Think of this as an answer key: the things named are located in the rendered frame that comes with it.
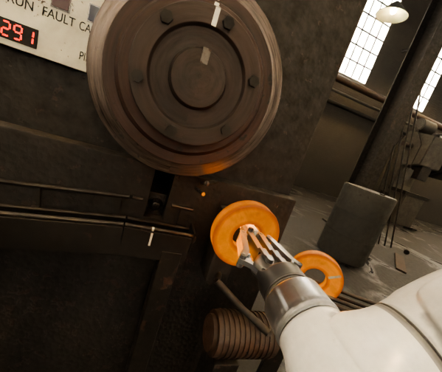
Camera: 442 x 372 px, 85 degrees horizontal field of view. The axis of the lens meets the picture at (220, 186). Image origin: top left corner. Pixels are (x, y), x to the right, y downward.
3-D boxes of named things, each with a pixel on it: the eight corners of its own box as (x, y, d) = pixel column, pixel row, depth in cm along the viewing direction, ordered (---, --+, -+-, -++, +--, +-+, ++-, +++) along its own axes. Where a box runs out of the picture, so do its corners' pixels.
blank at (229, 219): (218, 195, 52) (221, 202, 49) (281, 204, 56) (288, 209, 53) (204, 256, 57) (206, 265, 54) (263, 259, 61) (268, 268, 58)
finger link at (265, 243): (280, 261, 41) (288, 263, 41) (258, 228, 51) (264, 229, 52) (271, 280, 42) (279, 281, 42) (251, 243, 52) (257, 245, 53)
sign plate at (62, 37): (-5, 41, 59) (4, -41, 55) (108, 80, 67) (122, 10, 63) (-10, 39, 57) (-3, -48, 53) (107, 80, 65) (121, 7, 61)
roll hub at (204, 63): (118, 122, 54) (147, -18, 47) (232, 156, 63) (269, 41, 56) (114, 124, 49) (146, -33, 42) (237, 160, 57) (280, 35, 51)
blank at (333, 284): (294, 300, 77) (294, 306, 74) (282, 254, 76) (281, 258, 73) (347, 294, 72) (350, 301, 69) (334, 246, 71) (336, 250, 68)
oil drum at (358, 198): (307, 238, 327) (334, 176, 307) (341, 244, 345) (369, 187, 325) (337, 264, 272) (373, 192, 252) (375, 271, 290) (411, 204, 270)
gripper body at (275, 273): (256, 314, 36) (238, 271, 44) (302, 318, 38) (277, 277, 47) (275, 273, 34) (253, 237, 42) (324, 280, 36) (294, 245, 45)
